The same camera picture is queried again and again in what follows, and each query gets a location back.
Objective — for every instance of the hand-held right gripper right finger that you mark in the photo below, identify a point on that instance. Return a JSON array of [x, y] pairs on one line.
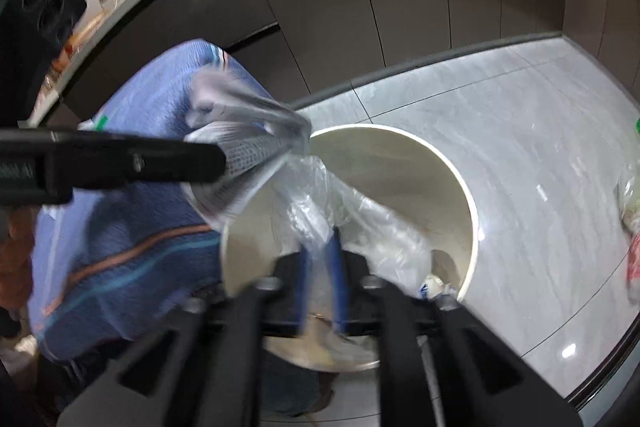
[[341, 282]]

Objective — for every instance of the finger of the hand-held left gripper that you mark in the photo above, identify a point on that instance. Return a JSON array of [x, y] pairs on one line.
[[150, 162]]

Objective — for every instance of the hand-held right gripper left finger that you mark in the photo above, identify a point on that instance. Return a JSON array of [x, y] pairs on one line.
[[302, 292]]

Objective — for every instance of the blue white striped packet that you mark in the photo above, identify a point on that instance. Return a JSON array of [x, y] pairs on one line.
[[245, 189]]

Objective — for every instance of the beige round bin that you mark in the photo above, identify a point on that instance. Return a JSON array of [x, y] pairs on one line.
[[400, 172]]

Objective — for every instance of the person's left hand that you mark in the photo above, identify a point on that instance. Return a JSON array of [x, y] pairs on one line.
[[15, 252]]

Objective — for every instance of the white blue wrapper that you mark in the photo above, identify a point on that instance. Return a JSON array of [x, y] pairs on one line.
[[433, 289]]

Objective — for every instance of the person's leg in jeans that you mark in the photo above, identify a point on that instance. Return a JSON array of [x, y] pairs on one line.
[[292, 392]]

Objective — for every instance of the white bag with red print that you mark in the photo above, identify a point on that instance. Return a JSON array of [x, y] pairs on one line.
[[634, 267]]

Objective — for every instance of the translucent plastic bag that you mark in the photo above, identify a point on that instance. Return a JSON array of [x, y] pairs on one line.
[[629, 199]]

